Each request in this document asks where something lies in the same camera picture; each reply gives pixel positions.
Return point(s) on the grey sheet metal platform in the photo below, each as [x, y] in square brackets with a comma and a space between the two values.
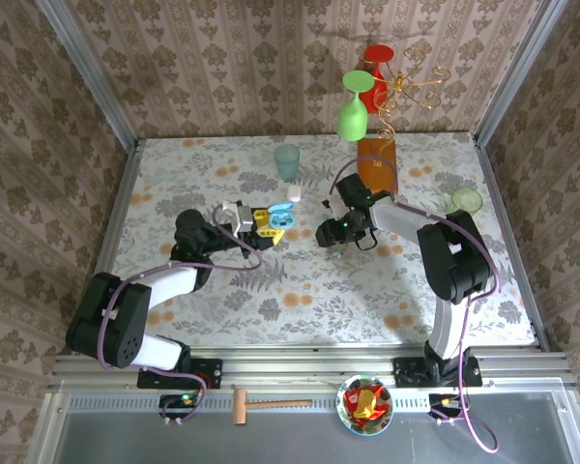
[295, 444]

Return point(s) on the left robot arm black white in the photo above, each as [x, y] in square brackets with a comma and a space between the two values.
[111, 319]

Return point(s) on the small circuit board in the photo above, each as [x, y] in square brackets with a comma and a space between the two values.
[176, 401]
[442, 402]

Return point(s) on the aluminium side rail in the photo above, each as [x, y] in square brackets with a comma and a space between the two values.
[108, 241]
[497, 193]

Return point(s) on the yellow candy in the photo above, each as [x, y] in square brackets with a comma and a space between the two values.
[365, 401]

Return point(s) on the blue earbud charging case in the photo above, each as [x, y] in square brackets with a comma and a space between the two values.
[276, 212]

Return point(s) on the long aluminium base rail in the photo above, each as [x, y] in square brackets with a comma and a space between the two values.
[309, 367]

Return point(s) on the wooden mallet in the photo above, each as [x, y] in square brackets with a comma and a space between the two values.
[240, 406]

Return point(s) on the white earbud charging case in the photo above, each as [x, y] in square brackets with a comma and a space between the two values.
[294, 193]

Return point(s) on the teal plastic cup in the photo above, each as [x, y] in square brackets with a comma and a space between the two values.
[286, 162]

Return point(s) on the floral patterned table cover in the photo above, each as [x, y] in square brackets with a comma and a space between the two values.
[319, 309]

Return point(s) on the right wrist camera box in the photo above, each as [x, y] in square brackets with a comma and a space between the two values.
[334, 207]

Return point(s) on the perforated metal strip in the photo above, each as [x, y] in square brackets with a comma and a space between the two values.
[125, 402]

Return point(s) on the green plastic cup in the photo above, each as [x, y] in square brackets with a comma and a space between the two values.
[466, 198]

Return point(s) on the patterned ceramic bowl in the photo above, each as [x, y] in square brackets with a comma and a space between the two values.
[365, 428]

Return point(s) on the red candy wrapper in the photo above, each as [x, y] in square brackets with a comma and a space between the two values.
[378, 394]

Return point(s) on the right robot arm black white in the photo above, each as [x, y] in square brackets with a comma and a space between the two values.
[454, 261]

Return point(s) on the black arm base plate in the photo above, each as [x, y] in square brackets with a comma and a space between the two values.
[406, 372]
[208, 374]

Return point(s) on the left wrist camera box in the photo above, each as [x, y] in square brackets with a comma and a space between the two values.
[244, 218]

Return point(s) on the green wine glass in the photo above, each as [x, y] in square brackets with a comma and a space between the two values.
[352, 118]

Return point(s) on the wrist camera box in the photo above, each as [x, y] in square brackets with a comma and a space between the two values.
[244, 218]
[334, 207]

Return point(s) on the aluminium frame post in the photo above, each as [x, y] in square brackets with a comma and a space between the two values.
[91, 72]
[517, 72]

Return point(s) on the red wine glass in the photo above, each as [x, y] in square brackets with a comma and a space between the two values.
[378, 53]

